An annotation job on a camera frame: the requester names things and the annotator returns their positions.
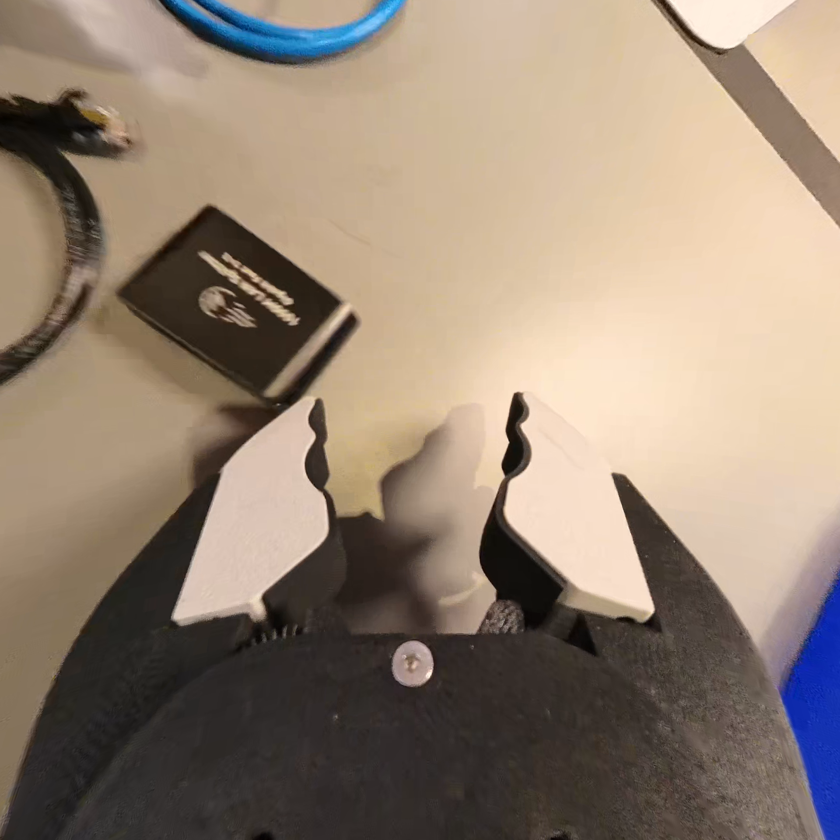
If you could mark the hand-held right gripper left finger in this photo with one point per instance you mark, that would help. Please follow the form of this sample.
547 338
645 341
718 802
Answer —
256 525

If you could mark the bright blue panel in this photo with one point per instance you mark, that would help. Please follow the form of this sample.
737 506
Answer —
814 689

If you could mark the white monitor stand base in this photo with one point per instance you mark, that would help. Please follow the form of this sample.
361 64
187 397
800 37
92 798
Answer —
722 19

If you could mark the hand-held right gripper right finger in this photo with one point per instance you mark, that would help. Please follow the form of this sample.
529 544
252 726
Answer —
571 518

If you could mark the black network splitter box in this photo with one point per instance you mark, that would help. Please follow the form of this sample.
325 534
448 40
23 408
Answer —
229 295

